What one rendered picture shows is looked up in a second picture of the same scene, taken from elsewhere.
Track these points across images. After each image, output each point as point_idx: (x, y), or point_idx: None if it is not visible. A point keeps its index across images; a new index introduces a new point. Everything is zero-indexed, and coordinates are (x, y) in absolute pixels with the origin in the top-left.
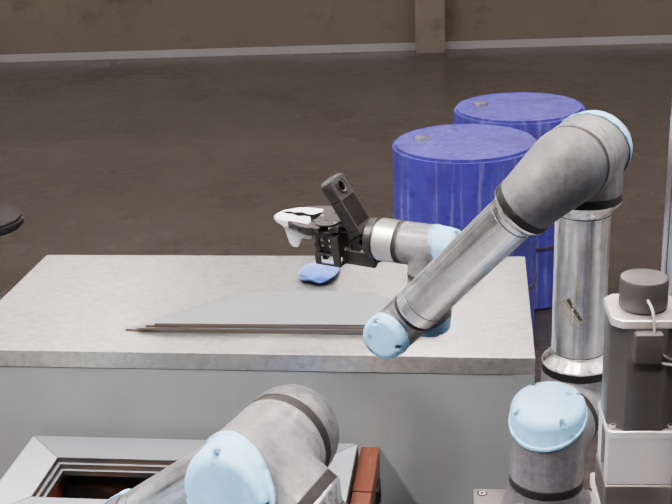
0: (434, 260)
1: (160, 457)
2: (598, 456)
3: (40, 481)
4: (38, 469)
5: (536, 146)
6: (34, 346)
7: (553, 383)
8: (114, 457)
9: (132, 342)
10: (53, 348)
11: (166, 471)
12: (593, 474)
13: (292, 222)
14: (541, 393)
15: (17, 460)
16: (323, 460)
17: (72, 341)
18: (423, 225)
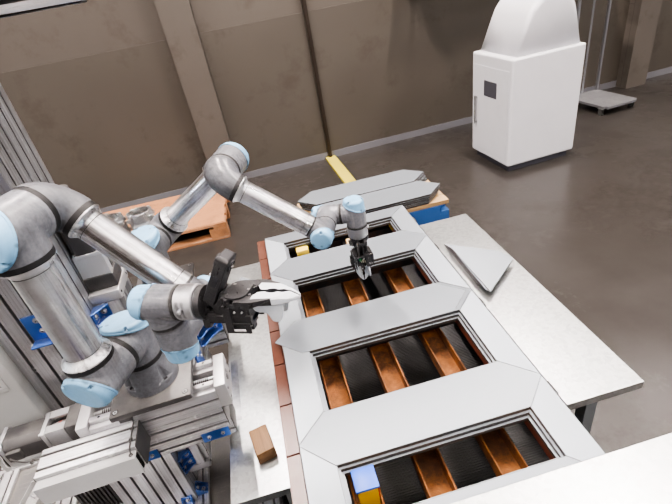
0: (154, 250)
1: (483, 486)
2: (112, 270)
3: (543, 423)
4: (561, 435)
5: (53, 184)
6: (659, 448)
7: (112, 329)
8: (520, 472)
9: (568, 494)
10: (634, 451)
11: (286, 201)
12: (117, 288)
13: (274, 281)
14: (122, 322)
15: (592, 439)
16: None
17: (635, 472)
18: (156, 286)
